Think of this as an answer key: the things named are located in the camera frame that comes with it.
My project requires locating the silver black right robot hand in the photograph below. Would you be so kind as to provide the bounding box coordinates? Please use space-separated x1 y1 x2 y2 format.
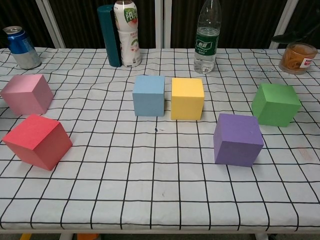
271 22 320 45

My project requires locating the green foam cube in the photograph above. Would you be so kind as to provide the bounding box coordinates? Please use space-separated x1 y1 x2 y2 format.
251 82 302 128

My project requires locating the purple foam cube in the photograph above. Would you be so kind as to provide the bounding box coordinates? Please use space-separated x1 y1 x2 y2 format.
213 112 265 168

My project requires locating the yellow foam cube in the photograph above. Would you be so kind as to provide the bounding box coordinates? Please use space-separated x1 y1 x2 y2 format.
170 77 205 121

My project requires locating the light blue foam cube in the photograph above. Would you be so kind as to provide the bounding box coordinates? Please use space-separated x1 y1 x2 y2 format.
132 75 166 117

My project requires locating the pink foam cube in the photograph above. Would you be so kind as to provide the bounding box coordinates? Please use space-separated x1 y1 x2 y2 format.
0 74 55 116

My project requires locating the red foam cube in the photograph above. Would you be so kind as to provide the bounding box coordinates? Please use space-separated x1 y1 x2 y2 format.
1 114 73 172

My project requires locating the clear water bottle green label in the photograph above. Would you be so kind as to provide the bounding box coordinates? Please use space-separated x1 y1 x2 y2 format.
193 0 222 75

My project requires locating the white drink bottle yellow cap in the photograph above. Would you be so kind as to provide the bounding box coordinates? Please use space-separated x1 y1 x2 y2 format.
113 0 143 68

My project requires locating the teal box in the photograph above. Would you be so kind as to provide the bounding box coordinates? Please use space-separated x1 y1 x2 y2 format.
96 4 123 68

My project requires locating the white black checkered tablecloth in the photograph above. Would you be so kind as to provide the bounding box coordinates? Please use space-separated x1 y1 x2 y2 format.
0 47 320 232

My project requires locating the blue silver soda can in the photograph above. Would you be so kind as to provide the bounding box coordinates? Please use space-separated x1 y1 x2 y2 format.
2 25 42 70

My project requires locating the dark partition panel white frame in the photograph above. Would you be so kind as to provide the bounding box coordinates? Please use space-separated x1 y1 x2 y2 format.
163 0 288 50
269 0 320 50
47 0 165 50
0 0 66 50

